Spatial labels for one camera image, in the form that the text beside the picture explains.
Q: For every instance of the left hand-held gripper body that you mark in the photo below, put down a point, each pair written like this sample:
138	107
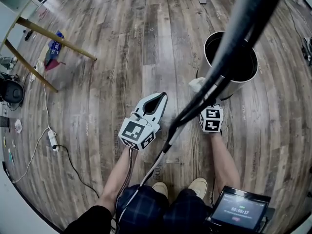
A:
132	131

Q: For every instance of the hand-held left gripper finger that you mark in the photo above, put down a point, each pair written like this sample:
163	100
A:
161	112
140	106

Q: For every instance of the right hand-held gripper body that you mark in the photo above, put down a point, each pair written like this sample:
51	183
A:
212	119

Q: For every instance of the metal trash bin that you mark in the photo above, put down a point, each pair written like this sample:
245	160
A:
235	89

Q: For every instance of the white paper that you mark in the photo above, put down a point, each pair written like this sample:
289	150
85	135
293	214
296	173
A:
195	83

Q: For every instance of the person's left forearm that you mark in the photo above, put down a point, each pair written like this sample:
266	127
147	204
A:
115	179

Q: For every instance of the person's right forearm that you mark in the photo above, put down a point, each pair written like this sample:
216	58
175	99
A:
225	164

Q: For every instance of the person's left beige shoe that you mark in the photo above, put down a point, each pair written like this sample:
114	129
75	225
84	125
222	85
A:
160	189

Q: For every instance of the person's beige shoe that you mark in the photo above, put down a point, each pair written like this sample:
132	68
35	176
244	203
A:
198	188
160	189

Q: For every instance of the person's right beige shoe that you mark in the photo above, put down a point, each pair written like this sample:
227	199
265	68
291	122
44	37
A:
198	188

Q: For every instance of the white power strip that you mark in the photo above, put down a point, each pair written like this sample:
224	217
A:
53	139
39	68

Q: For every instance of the black monitor screen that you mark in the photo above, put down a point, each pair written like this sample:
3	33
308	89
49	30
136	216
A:
240	211

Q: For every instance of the person's plaid trousers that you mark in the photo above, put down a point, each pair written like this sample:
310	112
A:
185	213

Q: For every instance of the dark red bag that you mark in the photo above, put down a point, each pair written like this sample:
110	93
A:
52	64

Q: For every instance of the person's black shirt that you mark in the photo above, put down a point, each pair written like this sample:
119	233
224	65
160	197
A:
90	220

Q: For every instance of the blue printed packet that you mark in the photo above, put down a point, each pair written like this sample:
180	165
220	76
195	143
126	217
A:
54	46

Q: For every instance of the yellow round table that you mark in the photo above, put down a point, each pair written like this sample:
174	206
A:
56	37

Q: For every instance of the crumpled white wrapper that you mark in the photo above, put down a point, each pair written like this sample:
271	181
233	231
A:
18	125

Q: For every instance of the small pale bottle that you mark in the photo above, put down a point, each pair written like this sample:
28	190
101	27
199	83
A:
13	143

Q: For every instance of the teal flat packet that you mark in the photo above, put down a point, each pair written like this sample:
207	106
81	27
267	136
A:
10	156

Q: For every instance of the black mesh wastebasket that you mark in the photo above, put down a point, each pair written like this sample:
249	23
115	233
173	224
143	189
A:
4	122

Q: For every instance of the yellow green small packet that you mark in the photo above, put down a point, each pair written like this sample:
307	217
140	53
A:
4	141

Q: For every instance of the dark bottle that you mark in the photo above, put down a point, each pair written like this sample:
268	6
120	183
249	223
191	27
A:
28	34

